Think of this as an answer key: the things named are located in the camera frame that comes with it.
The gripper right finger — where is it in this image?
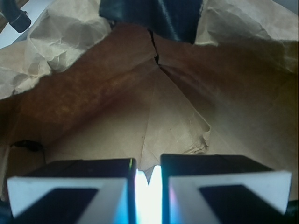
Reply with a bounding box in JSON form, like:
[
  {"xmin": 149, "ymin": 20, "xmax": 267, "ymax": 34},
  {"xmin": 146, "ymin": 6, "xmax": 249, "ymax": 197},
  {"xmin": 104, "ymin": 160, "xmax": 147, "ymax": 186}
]
[{"xmin": 160, "ymin": 154, "xmax": 292, "ymax": 224}]

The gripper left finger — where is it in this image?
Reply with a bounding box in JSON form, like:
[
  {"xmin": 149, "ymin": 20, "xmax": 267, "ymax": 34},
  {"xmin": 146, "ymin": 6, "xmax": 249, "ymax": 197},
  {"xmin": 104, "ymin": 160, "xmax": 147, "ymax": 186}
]
[{"xmin": 7, "ymin": 158, "xmax": 136, "ymax": 224}]

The brown paper bag tray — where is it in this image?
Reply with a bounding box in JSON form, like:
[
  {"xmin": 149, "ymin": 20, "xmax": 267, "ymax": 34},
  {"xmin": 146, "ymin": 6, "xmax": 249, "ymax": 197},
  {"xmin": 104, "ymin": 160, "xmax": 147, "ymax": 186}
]
[{"xmin": 0, "ymin": 0, "xmax": 299, "ymax": 201}]

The black tube end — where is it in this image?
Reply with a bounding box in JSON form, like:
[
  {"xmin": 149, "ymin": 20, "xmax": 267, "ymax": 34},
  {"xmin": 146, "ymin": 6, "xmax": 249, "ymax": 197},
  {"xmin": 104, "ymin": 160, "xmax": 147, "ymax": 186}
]
[{"xmin": 0, "ymin": 0, "xmax": 31, "ymax": 33}]

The white plastic tray board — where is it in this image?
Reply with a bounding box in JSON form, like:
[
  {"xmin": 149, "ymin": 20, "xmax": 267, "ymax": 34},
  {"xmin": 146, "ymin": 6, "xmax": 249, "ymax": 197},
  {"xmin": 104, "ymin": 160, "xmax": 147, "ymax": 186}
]
[{"xmin": 0, "ymin": 0, "xmax": 53, "ymax": 49}]

